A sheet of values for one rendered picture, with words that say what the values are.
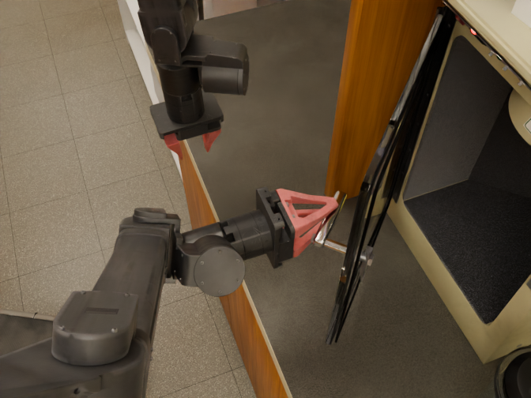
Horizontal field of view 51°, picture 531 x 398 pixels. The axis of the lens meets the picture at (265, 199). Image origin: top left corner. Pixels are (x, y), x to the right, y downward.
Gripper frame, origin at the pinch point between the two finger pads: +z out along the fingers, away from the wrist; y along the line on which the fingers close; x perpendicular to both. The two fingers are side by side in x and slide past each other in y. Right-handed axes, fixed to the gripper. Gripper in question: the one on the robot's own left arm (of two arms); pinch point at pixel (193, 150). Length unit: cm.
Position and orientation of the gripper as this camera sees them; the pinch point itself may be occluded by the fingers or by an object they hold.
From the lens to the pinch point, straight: 94.1
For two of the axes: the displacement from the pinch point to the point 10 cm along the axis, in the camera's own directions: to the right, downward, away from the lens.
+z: 0.2, 6.0, 8.0
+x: -3.7, -7.4, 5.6
